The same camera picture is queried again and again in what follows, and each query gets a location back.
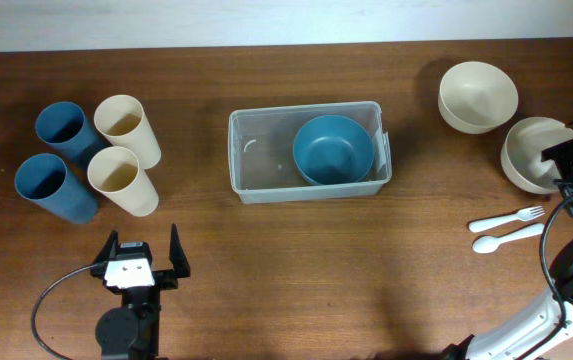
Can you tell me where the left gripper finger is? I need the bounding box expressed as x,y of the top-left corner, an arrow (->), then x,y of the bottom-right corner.
169,224 -> 190,278
94,230 -> 118,264

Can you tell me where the cream bowl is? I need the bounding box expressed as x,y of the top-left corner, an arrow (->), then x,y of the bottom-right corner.
500,117 -> 573,195
438,61 -> 519,134

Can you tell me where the blue bowl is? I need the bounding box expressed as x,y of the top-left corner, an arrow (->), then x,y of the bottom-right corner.
292,115 -> 375,185

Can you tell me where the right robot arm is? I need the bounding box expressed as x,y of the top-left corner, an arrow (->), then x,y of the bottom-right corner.
439,139 -> 573,360

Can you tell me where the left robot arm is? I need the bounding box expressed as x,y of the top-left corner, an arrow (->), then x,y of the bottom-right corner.
91,225 -> 191,360

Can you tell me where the clear plastic container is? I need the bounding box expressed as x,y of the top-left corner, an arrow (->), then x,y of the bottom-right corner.
228,101 -> 392,204

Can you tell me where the white plastic fork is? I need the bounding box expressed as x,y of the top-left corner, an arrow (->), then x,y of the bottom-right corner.
468,206 -> 545,233

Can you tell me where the cream cup front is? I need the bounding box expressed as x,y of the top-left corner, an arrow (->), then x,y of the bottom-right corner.
87,146 -> 159,217

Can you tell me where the cream cup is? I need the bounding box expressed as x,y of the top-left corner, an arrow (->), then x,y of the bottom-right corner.
94,95 -> 162,169
87,146 -> 159,217

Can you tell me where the blue cup front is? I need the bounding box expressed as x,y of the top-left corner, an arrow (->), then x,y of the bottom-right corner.
14,153 -> 98,224

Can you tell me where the blue cup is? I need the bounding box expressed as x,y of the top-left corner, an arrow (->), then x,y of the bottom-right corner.
35,101 -> 107,170
14,153 -> 98,224

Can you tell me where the white plastic spoon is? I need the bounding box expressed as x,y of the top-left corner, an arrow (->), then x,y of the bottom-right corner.
472,223 -> 545,254

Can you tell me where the cream cup rear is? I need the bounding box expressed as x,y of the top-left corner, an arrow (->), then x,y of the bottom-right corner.
94,95 -> 162,169

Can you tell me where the blue cup rear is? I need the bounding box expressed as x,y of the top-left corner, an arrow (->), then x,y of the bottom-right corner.
35,101 -> 107,170

